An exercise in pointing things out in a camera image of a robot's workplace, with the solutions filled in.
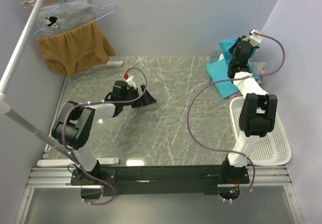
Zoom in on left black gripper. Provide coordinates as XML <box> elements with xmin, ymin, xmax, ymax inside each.
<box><xmin>122</xmin><ymin>85</ymin><xmax>156</xmax><ymax>108</ymax></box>

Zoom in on teal t-shirt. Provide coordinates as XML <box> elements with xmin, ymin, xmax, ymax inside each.
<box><xmin>218</xmin><ymin>38</ymin><xmax>260</xmax><ymax>63</ymax></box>

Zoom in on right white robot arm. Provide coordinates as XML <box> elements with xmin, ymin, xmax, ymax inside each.
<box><xmin>221</xmin><ymin>35</ymin><xmax>277</xmax><ymax>184</ymax></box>

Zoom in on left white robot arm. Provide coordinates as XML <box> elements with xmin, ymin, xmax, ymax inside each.
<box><xmin>51</xmin><ymin>80</ymin><xmax>157</xmax><ymax>185</ymax></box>

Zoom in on folded grey-blue garment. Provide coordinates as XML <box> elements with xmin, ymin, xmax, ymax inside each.
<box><xmin>210</xmin><ymin>52</ymin><xmax>222</xmax><ymax>63</ymax></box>

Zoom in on folded light blue t-shirt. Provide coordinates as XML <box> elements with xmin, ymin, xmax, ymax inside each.
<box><xmin>206</xmin><ymin>57</ymin><xmax>261</xmax><ymax>99</ymax></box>

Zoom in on white rack foot rear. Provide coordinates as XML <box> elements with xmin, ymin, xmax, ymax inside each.
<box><xmin>92</xmin><ymin>60</ymin><xmax>123</xmax><ymax>68</ymax></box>

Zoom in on brown hanging shorts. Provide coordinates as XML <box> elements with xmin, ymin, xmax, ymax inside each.
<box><xmin>37</xmin><ymin>20</ymin><xmax>116</xmax><ymax>77</ymax></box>

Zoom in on black base beam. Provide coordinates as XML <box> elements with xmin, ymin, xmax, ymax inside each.
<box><xmin>70</xmin><ymin>162</ymin><xmax>250</xmax><ymax>199</ymax></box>

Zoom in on white plastic laundry basket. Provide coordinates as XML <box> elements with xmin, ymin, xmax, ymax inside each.
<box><xmin>229</xmin><ymin>97</ymin><xmax>291</xmax><ymax>166</ymax></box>

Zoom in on grey panda garment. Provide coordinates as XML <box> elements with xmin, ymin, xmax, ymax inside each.
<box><xmin>36</xmin><ymin>0</ymin><xmax>96</xmax><ymax>37</ymax></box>

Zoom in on white clothes rack pole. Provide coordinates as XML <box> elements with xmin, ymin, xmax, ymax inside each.
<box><xmin>1</xmin><ymin>0</ymin><xmax>72</xmax><ymax>160</ymax></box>

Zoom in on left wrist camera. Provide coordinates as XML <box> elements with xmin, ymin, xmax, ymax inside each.
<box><xmin>124</xmin><ymin>73</ymin><xmax>138</xmax><ymax>89</ymax></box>

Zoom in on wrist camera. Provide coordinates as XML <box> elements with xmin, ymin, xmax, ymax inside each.
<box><xmin>247</xmin><ymin>29</ymin><xmax>263</xmax><ymax>47</ymax></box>
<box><xmin>124</xmin><ymin>73</ymin><xmax>138</xmax><ymax>89</ymax></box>

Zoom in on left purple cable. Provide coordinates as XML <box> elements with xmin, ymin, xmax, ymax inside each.
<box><xmin>61</xmin><ymin>67</ymin><xmax>148</xmax><ymax>206</ymax></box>

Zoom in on purple cable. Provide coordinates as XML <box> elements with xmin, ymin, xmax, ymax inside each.
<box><xmin>61</xmin><ymin>67</ymin><xmax>148</xmax><ymax>206</ymax></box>
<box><xmin>186</xmin><ymin>31</ymin><xmax>286</xmax><ymax>202</ymax></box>

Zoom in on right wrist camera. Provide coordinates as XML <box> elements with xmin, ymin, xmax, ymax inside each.
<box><xmin>247</xmin><ymin>29</ymin><xmax>263</xmax><ymax>47</ymax></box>

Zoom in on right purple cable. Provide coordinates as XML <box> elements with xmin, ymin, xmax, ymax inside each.
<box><xmin>186</xmin><ymin>31</ymin><xmax>286</xmax><ymax>202</ymax></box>

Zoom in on blue wire hanger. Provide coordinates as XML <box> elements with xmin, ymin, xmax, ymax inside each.
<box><xmin>33</xmin><ymin>0</ymin><xmax>118</xmax><ymax>38</ymax></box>

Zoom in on aluminium rail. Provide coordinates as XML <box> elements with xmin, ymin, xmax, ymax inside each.
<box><xmin>26</xmin><ymin>166</ymin><xmax>292</xmax><ymax>189</ymax></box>

